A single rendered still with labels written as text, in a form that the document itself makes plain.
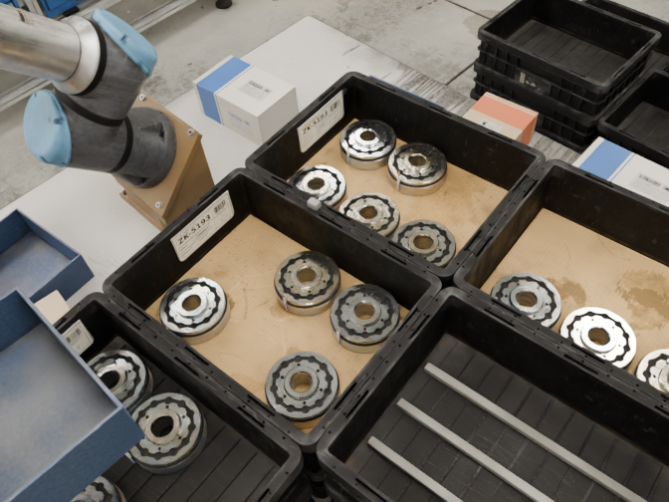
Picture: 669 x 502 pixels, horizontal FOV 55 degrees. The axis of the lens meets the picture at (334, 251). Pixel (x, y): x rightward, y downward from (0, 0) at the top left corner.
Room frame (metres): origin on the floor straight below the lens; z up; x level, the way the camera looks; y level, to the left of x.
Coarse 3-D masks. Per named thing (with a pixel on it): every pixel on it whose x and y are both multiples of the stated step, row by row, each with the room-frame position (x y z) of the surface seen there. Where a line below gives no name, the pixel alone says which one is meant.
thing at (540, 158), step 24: (408, 96) 0.89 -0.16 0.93; (456, 120) 0.81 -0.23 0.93; (264, 144) 0.80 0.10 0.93; (504, 144) 0.75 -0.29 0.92; (528, 168) 0.68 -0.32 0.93; (336, 216) 0.63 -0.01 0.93; (384, 240) 0.57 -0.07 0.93; (480, 240) 0.56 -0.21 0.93; (432, 264) 0.52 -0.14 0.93; (456, 264) 0.52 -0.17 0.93
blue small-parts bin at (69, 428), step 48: (0, 336) 0.38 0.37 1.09; (48, 336) 0.39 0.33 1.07; (0, 384) 0.33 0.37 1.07; (48, 384) 0.33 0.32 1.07; (96, 384) 0.32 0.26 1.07; (0, 432) 0.28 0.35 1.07; (48, 432) 0.27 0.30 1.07; (96, 432) 0.24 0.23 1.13; (0, 480) 0.23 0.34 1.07; (48, 480) 0.20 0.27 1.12
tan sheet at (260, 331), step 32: (256, 224) 0.72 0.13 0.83; (224, 256) 0.66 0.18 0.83; (256, 256) 0.65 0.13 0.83; (288, 256) 0.64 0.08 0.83; (224, 288) 0.59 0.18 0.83; (256, 288) 0.59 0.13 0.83; (256, 320) 0.53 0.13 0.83; (288, 320) 0.52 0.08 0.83; (320, 320) 0.51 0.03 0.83; (224, 352) 0.48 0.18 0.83; (256, 352) 0.47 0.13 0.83; (288, 352) 0.46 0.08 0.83; (320, 352) 0.46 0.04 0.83; (352, 352) 0.45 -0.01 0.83; (256, 384) 0.42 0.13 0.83
